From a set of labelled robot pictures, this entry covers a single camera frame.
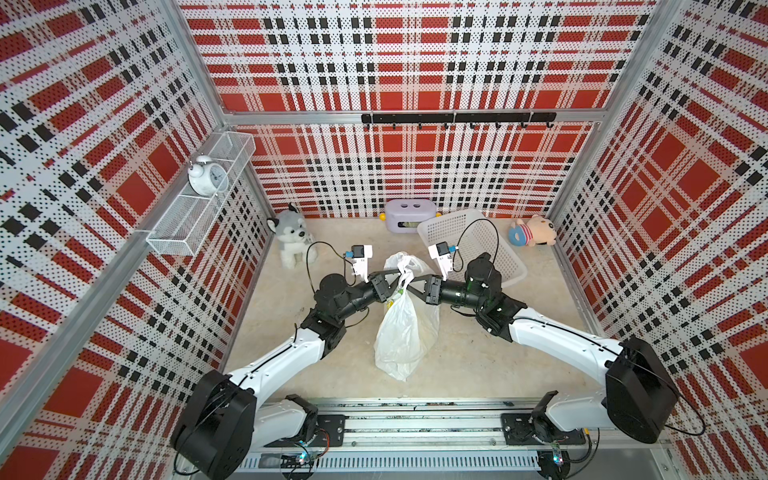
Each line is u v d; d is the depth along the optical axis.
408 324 0.70
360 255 0.69
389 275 0.73
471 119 0.90
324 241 1.18
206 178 0.70
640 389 0.42
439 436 0.73
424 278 0.69
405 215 1.10
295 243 0.99
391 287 0.70
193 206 0.74
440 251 0.69
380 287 0.66
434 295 0.65
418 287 0.71
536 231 1.08
